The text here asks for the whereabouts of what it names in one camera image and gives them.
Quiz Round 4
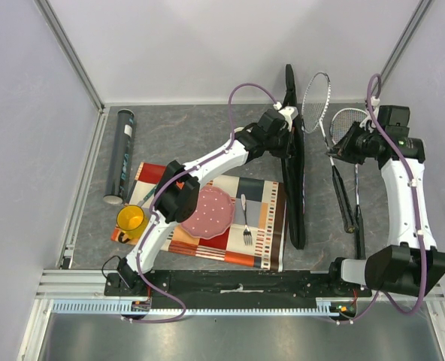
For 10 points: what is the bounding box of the black shuttlecock tube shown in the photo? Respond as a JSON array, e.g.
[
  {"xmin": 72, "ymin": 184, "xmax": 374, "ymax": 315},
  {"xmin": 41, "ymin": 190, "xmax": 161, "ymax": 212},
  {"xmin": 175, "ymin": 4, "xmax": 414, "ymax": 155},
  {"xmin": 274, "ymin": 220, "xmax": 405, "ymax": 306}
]
[{"xmin": 103, "ymin": 109, "xmax": 135, "ymax": 205}]

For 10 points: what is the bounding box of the white badminton racket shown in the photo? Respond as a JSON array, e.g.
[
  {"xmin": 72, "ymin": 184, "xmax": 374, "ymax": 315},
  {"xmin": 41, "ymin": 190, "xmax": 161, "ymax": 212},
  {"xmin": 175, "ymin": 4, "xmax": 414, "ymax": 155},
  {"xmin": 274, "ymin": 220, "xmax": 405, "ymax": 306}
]
[
  {"xmin": 329, "ymin": 108, "xmax": 370, "ymax": 260},
  {"xmin": 301, "ymin": 71, "xmax": 356, "ymax": 234}
]

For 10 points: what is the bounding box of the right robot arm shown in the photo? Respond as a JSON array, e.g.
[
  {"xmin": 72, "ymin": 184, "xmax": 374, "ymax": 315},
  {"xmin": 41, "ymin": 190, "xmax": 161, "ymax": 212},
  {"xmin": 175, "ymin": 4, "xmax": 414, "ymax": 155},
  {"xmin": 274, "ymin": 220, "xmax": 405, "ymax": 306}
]
[{"xmin": 325, "ymin": 105, "xmax": 445, "ymax": 296}]

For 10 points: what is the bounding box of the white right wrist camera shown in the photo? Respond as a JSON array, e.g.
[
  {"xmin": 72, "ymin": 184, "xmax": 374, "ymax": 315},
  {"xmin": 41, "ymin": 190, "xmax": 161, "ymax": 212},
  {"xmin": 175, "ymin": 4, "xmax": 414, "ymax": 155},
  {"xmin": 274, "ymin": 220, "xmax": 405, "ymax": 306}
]
[{"xmin": 361, "ymin": 96, "xmax": 380, "ymax": 132}]

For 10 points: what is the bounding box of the teal handled knife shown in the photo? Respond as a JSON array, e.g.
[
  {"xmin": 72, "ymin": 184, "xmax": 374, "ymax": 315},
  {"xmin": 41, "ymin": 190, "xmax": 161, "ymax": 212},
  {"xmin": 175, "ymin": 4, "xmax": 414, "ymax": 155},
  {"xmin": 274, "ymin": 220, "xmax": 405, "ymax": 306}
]
[{"xmin": 137, "ymin": 185, "xmax": 157, "ymax": 208}]

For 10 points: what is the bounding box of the pink dotted plate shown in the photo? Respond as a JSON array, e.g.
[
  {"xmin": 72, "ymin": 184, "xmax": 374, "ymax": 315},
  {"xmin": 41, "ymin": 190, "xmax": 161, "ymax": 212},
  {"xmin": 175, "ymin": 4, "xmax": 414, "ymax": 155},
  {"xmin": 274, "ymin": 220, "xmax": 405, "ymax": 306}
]
[{"xmin": 180, "ymin": 186, "xmax": 235, "ymax": 239}]

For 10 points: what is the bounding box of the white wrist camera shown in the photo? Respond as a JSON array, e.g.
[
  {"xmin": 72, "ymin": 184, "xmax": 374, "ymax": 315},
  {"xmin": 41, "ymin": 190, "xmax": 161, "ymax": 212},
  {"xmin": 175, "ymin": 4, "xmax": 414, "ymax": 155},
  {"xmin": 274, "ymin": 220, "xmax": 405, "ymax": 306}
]
[
  {"xmin": 273, "ymin": 102, "xmax": 298, "ymax": 131},
  {"xmin": 361, "ymin": 96, "xmax": 380, "ymax": 132}
]

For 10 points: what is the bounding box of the colourful patchwork placemat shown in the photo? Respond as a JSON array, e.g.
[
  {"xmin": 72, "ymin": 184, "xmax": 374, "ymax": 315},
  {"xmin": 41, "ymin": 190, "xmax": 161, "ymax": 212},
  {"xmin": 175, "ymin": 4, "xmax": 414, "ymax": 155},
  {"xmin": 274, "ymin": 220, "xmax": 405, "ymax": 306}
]
[{"xmin": 110, "ymin": 162, "xmax": 290, "ymax": 273}]

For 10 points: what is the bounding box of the black Crossway racket bag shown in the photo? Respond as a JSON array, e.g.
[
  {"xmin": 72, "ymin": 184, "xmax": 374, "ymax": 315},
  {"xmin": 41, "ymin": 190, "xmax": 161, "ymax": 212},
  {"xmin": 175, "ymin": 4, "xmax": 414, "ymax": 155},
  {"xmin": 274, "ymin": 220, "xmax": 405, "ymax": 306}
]
[{"xmin": 281, "ymin": 64, "xmax": 306, "ymax": 250}]

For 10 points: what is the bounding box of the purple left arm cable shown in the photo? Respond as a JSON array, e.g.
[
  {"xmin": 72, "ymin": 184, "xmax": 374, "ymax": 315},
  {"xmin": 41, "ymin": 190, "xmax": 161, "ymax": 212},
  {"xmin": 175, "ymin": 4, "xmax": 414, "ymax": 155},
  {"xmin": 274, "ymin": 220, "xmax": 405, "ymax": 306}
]
[{"xmin": 135, "ymin": 82, "xmax": 283, "ymax": 324}]

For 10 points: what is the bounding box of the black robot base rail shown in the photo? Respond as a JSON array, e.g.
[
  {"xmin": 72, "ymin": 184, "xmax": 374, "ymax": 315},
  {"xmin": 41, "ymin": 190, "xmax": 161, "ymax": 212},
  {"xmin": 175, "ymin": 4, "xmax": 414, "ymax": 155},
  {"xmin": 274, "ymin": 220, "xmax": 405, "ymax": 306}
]
[{"xmin": 104, "ymin": 268, "xmax": 372, "ymax": 311}]

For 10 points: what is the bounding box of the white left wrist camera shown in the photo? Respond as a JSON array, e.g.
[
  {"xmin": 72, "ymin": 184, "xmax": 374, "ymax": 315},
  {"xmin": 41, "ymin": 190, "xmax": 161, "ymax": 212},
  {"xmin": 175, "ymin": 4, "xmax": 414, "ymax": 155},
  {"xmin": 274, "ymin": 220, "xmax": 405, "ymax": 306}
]
[{"xmin": 273, "ymin": 102, "xmax": 298, "ymax": 131}]

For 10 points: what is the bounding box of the yellow mug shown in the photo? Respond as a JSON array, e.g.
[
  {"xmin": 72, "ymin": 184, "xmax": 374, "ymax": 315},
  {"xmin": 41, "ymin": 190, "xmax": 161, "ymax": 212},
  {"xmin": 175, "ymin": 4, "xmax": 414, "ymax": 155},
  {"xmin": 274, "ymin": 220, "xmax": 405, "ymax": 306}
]
[{"xmin": 117, "ymin": 205, "xmax": 148, "ymax": 241}]

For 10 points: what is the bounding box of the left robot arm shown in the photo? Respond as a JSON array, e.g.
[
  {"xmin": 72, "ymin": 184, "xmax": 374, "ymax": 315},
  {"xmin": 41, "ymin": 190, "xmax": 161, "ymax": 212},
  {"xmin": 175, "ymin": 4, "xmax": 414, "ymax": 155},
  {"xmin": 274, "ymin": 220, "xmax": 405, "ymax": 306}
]
[{"xmin": 117, "ymin": 106, "xmax": 298, "ymax": 296}]

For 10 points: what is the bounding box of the silver fork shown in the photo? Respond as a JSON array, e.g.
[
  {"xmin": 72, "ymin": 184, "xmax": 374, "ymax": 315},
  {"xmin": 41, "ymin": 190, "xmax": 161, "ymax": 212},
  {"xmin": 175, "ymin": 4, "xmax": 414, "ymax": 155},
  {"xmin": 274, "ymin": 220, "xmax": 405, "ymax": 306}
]
[{"xmin": 241, "ymin": 194, "xmax": 253, "ymax": 246}]

